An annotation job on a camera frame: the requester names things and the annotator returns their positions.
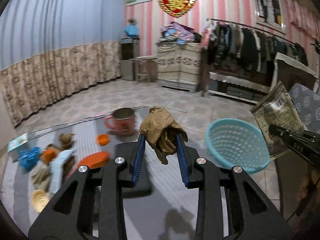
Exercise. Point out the olive foil snack bag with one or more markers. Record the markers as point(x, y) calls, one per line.
point(277, 109)

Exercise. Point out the cloth covered cabinet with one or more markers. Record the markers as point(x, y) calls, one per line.
point(178, 66)

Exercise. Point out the low lace covered bench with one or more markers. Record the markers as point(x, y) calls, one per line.
point(236, 88)

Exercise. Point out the pink metal-rimmed mug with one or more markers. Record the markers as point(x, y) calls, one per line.
point(121, 121)

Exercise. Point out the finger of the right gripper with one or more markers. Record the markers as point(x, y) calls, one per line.
point(278, 133)

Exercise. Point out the grey floral fringed cloth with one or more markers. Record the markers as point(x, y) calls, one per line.
point(307, 105)

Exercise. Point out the pile of colourful clothes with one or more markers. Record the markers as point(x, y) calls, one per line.
point(179, 34)

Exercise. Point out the small teal white carton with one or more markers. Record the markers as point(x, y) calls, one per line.
point(19, 143)

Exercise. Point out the light blue wrapper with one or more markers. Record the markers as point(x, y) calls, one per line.
point(56, 168)

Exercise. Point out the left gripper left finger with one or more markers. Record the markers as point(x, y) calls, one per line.
point(69, 214)

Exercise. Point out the blue mesh scrubber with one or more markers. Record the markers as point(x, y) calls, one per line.
point(29, 158)

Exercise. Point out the grey striped table cloth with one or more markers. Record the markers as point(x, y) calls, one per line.
point(68, 214)

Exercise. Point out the small orange round object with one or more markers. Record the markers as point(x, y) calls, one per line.
point(49, 154)

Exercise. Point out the brown paper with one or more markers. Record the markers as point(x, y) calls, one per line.
point(161, 130)

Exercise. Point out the beige crumpled paper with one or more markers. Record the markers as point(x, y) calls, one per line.
point(41, 177)

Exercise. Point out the grey water dispenser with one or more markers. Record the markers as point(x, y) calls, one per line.
point(129, 50)

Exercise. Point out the framed black white poster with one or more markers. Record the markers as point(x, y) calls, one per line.
point(270, 14)

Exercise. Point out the metal clothes rack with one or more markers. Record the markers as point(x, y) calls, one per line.
point(260, 78)

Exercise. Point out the blue floral curtain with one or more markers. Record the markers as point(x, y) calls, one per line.
point(51, 49)

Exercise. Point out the small orange bottle cap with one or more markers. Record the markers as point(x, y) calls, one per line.
point(103, 139)

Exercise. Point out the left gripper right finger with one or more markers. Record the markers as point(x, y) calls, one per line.
point(230, 204)

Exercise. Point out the blue wrapped potted plant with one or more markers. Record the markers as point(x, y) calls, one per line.
point(132, 30)

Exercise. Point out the dark cloth covered furniture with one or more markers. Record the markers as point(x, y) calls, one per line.
point(290, 71)

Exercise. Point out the small brown crumpled wad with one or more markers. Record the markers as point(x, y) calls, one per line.
point(66, 140)

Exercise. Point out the light blue plastic basket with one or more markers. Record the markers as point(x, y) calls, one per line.
point(233, 142)

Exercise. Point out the hanging dark clothes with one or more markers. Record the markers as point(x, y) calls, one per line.
point(243, 51)

